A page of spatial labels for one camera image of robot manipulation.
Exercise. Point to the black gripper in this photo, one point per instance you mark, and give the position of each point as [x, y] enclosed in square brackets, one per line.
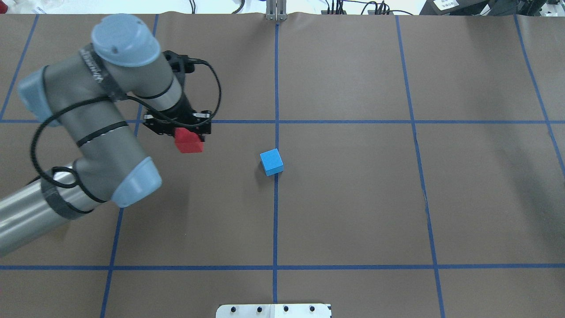
[182, 114]

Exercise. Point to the red cube block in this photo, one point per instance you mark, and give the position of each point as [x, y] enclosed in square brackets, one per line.
[187, 141]

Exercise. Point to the blue cube block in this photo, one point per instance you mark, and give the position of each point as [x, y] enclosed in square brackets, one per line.
[272, 162]

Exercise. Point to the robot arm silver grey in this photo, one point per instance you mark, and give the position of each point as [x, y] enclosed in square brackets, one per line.
[123, 61]

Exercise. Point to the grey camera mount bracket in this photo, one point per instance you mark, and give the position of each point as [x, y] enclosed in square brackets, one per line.
[276, 10]

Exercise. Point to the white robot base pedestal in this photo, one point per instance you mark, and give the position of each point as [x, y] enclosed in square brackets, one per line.
[284, 310]

